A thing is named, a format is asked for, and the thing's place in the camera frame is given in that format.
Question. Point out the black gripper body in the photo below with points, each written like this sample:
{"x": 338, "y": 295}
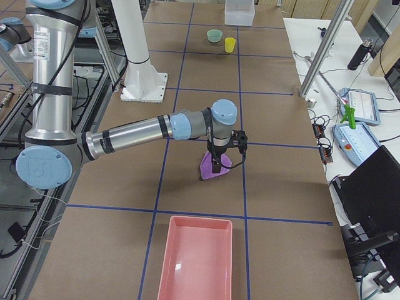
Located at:
{"x": 216, "y": 152}

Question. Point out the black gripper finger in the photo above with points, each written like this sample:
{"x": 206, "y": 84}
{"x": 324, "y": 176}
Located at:
{"x": 215, "y": 166}

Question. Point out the purple cloth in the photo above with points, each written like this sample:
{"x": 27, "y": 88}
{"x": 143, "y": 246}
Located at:
{"x": 206, "y": 166}

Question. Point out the yellow plastic cup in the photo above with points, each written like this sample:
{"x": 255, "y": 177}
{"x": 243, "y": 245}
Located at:
{"x": 229, "y": 44}

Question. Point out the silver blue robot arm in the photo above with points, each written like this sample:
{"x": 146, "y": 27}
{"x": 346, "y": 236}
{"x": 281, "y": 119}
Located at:
{"x": 52, "y": 151}

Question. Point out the pink plastic bin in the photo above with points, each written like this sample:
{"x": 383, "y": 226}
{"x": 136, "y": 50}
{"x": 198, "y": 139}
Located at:
{"x": 197, "y": 259}

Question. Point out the small metal cylinder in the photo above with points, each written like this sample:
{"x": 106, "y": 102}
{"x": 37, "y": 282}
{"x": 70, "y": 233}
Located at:
{"x": 311, "y": 102}

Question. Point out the green ceramic bowl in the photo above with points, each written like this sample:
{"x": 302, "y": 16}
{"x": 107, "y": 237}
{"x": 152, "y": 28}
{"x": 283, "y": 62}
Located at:
{"x": 214, "y": 35}

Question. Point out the clear plastic bin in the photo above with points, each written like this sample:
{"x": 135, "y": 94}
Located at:
{"x": 239, "y": 12}

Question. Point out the near blue teach pendant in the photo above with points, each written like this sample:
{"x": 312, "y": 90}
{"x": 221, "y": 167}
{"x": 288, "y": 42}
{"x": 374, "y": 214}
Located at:
{"x": 357, "y": 144}

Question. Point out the blue teach pendant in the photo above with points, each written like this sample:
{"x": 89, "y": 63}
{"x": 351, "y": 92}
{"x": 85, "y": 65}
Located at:
{"x": 364, "y": 103}
{"x": 357, "y": 144}

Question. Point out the far blue teach pendant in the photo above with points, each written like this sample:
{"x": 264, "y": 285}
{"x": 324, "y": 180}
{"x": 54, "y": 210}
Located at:
{"x": 364, "y": 103}

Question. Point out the black laptop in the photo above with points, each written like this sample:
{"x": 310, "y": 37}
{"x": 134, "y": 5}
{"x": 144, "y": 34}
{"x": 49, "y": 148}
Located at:
{"x": 370, "y": 194}

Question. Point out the black water bottle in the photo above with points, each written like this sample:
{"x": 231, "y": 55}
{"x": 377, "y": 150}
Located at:
{"x": 360, "y": 54}

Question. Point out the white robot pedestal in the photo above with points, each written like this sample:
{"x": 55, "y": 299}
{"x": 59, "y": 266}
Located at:
{"x": 142, "y": 82}

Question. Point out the green handled reacher grabber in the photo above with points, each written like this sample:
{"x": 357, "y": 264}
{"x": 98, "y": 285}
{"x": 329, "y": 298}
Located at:
{"x": 349, "y": 111}

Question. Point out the aluminium frame post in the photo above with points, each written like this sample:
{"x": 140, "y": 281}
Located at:
{"x": 325, "y": 45}

